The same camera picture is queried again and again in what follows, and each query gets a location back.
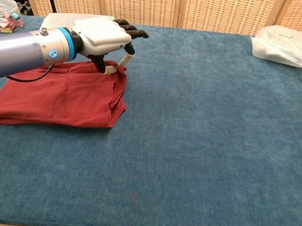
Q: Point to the white plastic bag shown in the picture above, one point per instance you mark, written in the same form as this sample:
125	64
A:
58	19

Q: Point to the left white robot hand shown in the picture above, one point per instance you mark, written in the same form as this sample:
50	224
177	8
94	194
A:
105	38

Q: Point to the clear jar of clips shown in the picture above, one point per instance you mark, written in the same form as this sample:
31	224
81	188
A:
4	11

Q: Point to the red T-shirt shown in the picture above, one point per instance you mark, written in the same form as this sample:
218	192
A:
59	100

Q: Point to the rattan folding screen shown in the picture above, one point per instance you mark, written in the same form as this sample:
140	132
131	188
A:
179	4

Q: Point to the crumpled white zip bag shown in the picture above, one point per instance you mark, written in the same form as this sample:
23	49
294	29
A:
281	46

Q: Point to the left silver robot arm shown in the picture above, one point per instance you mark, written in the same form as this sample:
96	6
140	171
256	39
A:
16	48

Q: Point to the blue carpet table cover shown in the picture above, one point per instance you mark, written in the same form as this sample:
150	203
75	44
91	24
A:
187	177

